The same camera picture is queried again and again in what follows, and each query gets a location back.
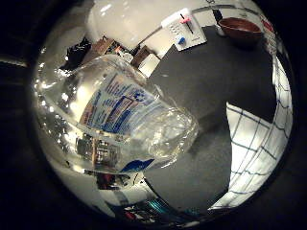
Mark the clear plastic water bottle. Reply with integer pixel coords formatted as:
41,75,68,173
33,54,200,175

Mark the white checked cloth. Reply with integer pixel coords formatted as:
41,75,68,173
209,54,294,211

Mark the brown cardboard box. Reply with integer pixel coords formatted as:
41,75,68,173
130,44,153,70

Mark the white panel with slider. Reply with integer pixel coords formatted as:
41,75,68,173
160,7,208,52

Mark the brown wooden bowl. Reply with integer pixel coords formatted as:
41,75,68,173
218,16,265,49

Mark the teal aluminium table frame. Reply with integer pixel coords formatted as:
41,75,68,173
140,197,180,216

